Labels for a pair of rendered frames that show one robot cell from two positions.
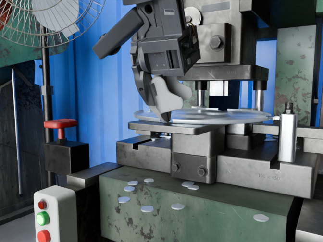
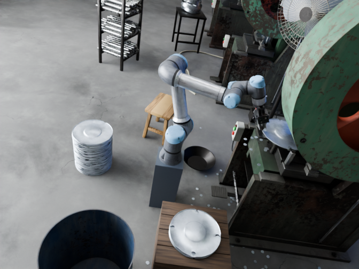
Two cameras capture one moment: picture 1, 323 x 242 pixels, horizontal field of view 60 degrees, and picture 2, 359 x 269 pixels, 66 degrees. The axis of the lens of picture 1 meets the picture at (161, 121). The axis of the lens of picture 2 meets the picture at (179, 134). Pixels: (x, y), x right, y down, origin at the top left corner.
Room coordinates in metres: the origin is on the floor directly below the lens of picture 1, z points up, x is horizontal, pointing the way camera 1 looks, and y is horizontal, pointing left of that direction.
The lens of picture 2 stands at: (-0.70, -0.84, 1.73)
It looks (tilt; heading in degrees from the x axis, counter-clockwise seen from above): 39 degrees down; 54
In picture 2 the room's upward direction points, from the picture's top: 12 degrees clockwise
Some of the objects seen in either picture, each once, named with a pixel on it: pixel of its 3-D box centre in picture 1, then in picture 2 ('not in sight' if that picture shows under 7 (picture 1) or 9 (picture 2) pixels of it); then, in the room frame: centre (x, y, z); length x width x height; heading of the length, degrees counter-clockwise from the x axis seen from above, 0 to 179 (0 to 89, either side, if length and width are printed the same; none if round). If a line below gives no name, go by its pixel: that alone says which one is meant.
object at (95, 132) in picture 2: not in sight; (92, 131); (-0.34, 0.77, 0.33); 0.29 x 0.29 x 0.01
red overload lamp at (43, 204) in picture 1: (42, 204); not in sight; (0.54, 0.24, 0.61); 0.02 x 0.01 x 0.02; 59
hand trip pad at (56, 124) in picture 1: (61, 135); not in sight; (0.69, 0.25, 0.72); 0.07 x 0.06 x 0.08; 149
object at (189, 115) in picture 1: (200, 114); (285, 133); (0.61, -0.08, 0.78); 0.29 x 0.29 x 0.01
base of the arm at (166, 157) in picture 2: not in sight; (171, 151); (0.04, 0.24, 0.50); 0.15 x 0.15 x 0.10
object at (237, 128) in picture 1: (219, 120); not in sight; (0.71, -0.15, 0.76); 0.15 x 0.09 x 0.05; 59
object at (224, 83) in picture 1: (219, 88); not in sight; (0.71, -0.15, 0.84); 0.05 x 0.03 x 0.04; 59
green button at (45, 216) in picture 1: (43, 218); not in sight; (0.54, 0.24, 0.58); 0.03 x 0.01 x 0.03; 59
